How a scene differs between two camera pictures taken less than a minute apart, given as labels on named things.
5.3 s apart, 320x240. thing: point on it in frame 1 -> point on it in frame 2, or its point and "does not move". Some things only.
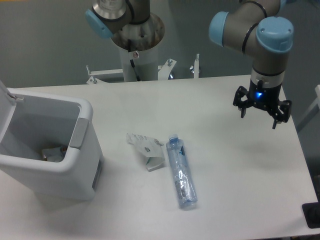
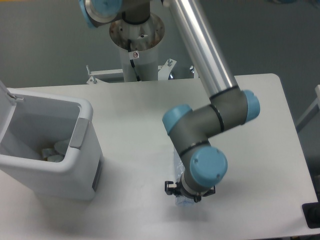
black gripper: [263, 96] -> [170, 187]
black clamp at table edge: [312, 213] does not move
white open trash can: [31, 121] does not move
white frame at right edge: [314, 108] does not move
